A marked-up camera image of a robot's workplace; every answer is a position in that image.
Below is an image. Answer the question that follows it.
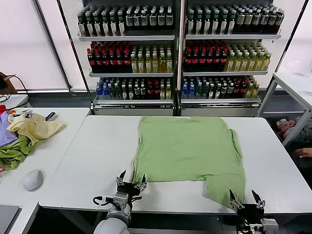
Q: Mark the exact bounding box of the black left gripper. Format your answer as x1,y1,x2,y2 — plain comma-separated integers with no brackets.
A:
116,170,148,195

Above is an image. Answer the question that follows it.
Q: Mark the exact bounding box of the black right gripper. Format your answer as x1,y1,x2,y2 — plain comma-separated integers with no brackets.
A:
229,189,266,221

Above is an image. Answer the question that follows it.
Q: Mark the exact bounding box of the light green t-shirt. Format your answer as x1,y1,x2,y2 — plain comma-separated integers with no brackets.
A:
131,116,246,210

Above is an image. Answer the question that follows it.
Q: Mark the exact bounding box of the pink clothes pile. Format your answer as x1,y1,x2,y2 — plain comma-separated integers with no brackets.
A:
275,118,297,137

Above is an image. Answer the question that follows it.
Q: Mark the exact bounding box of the grey clothes pile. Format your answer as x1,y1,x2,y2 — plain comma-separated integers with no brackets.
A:
284,121,312,145

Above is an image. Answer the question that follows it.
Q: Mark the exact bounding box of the person's bare hand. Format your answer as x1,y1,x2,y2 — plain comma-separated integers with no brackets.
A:
293,148,312,159

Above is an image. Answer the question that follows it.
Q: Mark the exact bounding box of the white computer mouse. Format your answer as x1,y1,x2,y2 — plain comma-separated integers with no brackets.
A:
23,169,45,192

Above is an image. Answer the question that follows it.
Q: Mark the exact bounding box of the white metal rack table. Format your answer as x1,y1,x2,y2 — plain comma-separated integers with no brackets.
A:
257,72,312,147

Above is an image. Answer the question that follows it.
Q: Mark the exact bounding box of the pale yellow garment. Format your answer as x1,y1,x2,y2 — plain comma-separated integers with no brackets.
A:
6,112,67,148

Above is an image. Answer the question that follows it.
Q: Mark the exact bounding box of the crumpled green garment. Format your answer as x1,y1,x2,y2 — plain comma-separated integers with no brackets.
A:
0,134,36,171

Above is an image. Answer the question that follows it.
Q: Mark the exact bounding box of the cola bottle red cap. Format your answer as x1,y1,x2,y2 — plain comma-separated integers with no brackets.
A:
87,48,96,73
184,48,192,71
198,48,207,71
220,48,228,71
115,50,123,73
101,50,109,73
122,50,131,73
191,48,199,71
206,48,214,71
108,50,116,73
95,50,102,73
213,48,221,71

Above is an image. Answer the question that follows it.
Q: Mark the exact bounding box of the white printed cloth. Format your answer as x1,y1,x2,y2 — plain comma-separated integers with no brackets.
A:
20,109,35,120

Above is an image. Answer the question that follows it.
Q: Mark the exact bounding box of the grey laptop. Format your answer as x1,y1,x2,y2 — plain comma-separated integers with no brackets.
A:
0,204,20,234

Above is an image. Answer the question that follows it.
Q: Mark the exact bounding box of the lilac purple garment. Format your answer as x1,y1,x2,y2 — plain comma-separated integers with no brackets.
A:
0,114,19,148

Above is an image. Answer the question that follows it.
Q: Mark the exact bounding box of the yellow drink bottle green cap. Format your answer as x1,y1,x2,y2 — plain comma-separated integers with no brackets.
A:
256,52,264,72
227,52,235,72
234,52,242,72
241,52,250,72
263,52,272,71
249,52,257,72

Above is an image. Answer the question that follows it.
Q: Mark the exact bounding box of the drinks shelf unit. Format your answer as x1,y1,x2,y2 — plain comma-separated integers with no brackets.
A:
179,0,285,117
77,0,180,117

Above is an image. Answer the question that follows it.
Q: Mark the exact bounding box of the brown cardboard box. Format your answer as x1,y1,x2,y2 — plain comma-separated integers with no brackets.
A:
0,71,17,95

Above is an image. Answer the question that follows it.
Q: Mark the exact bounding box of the dark bottle green cap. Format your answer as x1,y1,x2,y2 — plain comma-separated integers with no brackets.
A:
117,11,126,36
101,11,110,37
109,11,118,37
211,10,220,35
187,10,195,35
195,10,203,35
78,12,87,37
219,10,228,35
94,12,102,37
227,10,236,35
86,12,95,37
203,10,212,35

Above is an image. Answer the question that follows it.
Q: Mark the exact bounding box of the grey window mullion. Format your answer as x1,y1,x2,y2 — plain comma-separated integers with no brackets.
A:
31,0,74,93

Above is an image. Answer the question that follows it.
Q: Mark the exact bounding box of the black bottle white label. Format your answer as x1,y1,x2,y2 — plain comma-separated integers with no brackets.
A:
149,9,157,31
133,10,141,31
140,10,149,31
157,9,166,31
165,8,174,31
125,10,134,31

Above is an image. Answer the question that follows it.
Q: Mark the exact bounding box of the brown bottle beige label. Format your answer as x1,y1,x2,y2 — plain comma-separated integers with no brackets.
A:
252,9,261,34
244,9,253,34
275,9,285,34
267,9,276,34
260,9,268,34
235,9,245,34

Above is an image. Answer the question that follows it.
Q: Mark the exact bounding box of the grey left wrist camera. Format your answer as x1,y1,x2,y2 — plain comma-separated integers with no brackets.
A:
114,192,129,208

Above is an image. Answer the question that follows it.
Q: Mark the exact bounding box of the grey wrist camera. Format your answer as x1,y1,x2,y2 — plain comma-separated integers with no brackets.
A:
260,218,279,234
114,192,129,208

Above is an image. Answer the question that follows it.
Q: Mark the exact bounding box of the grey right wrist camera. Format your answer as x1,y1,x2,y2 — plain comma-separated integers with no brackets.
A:
260,218,279,234

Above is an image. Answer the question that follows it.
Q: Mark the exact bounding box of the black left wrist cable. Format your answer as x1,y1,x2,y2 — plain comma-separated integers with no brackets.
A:
92,195,115,210

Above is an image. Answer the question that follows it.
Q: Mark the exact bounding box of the black power cable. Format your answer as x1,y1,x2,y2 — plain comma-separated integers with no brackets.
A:
9,75,29,108

